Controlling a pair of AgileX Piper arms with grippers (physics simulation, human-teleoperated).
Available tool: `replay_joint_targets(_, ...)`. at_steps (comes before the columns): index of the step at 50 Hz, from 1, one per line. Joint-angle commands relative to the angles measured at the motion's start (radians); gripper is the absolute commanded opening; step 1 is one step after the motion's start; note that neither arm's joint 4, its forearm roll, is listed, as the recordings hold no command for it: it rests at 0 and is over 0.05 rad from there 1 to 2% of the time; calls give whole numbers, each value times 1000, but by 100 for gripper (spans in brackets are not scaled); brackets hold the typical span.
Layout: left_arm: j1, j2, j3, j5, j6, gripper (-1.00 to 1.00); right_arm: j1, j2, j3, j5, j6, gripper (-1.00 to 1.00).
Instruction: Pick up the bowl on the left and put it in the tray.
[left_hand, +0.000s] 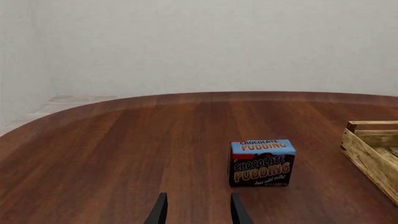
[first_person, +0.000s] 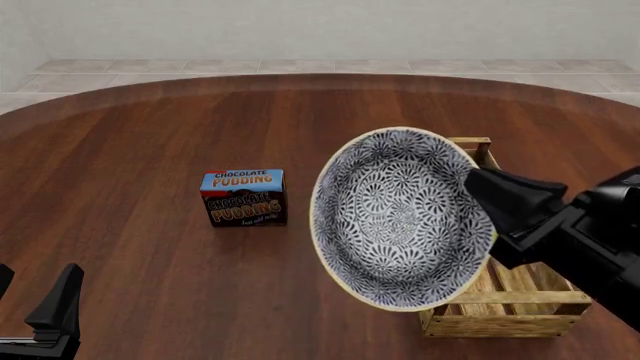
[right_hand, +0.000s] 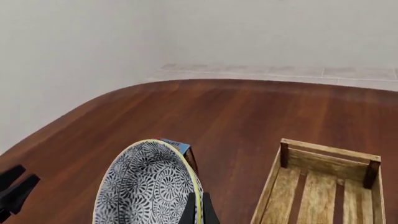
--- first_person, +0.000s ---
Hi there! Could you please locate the chocolate pudding box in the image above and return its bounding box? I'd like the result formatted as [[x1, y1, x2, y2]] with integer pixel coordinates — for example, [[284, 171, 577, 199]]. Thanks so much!
[[199, 168, 290, 228]]

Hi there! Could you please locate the patterned black and white bowl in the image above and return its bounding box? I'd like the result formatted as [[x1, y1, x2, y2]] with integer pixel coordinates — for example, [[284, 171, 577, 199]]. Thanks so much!
[[308, 126, 498, 313]]

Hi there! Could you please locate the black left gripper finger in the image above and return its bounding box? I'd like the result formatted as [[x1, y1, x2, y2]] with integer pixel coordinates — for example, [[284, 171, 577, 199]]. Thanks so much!
[[23, 262, 86, 341], [0, 263, 16, 301]]

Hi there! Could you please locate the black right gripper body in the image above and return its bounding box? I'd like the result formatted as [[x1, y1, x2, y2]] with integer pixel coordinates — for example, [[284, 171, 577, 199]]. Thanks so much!
[[490, 193, 640, 279]]

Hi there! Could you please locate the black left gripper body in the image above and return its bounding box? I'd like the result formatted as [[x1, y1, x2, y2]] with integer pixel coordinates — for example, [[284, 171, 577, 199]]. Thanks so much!
[[0, 329, 82, 360]]

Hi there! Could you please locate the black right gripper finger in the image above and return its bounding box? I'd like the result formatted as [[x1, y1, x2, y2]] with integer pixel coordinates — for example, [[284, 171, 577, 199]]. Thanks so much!
[[464, 166, 569, 237]]

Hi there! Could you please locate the wooden slat tray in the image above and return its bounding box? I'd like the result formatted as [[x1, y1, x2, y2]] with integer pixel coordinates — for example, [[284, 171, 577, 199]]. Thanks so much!
[[418, 136, 594, 339]]

